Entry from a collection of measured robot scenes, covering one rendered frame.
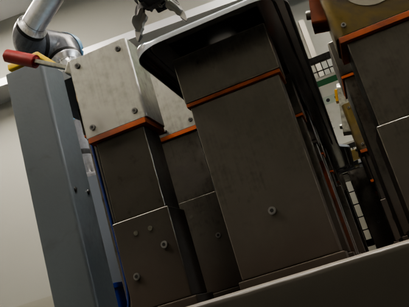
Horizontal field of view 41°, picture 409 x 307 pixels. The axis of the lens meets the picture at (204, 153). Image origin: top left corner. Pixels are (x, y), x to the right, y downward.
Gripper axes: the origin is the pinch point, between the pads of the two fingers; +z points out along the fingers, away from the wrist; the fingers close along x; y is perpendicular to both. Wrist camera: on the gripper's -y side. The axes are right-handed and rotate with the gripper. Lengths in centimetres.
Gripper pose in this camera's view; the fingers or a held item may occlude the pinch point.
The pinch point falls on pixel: (163, 33)
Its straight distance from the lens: 159.5
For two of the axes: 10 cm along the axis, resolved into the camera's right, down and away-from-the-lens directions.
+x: 9.1, -3.4, -2.2
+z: 2.8, 9.3, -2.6
